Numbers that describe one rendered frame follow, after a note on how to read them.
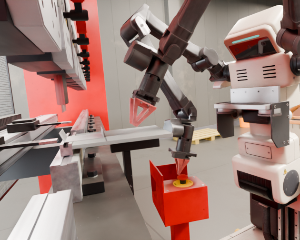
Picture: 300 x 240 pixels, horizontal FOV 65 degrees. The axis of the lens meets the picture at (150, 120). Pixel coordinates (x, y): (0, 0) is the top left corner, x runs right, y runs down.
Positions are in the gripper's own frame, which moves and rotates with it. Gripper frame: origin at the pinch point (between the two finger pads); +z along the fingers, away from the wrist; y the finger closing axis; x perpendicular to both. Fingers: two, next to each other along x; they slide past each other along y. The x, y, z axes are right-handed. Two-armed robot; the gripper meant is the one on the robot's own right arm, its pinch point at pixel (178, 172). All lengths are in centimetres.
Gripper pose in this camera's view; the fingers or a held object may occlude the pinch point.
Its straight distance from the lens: 99.0
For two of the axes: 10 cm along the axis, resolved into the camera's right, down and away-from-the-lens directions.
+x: 2.1, 1.2, -9.7
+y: -9.6, -1.5, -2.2
